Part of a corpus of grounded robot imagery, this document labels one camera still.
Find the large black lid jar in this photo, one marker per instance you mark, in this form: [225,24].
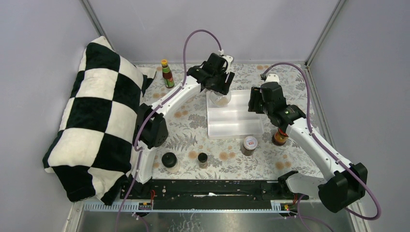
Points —
[170,162]

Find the floral table mat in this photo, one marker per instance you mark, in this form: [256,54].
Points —
[188,138]

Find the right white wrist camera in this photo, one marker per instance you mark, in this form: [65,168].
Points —
[269,78]

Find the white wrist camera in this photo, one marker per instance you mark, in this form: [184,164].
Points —
[269,78]
[226,68]

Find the small black cap spice jar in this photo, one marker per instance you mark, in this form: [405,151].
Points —
[203,160]

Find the clear glass jar metal rim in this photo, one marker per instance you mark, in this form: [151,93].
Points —
[219,99]

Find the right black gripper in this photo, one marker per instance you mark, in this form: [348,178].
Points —
[255,94]

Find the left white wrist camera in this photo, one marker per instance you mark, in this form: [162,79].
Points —
[226,68]

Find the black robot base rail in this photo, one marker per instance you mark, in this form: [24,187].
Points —
[204,194]

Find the green label sauce bottle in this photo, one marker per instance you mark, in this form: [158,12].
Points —
[167,74]

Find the black white checkered pillow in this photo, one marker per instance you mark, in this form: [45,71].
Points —
[92,154]

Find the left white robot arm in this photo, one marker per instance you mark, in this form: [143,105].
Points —
[151,125]

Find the white lid brown jar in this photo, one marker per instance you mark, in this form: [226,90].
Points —
[249,145]

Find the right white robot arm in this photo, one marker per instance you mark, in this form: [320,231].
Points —
[341,184]

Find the red lid sauce jar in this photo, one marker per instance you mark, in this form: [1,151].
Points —
[279,138]

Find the white plastic organizer tray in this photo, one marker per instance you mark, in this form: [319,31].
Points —
[233,120]

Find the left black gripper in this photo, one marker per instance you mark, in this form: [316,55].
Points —
[221,87]

